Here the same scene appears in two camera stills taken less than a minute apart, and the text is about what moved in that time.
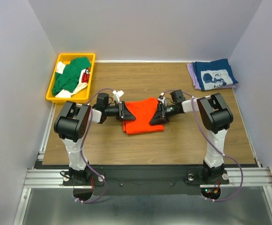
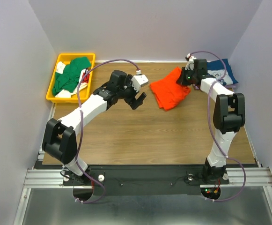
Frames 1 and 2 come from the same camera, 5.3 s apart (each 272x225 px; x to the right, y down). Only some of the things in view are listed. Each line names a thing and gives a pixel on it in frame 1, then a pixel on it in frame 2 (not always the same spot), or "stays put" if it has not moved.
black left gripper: [123, 113] -> [132, 101]
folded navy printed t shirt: [214, 74] stays put
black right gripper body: [165, 112] -> [187, 77]
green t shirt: [68, 79] stays put
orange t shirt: [143, 111] -> [167, 93]
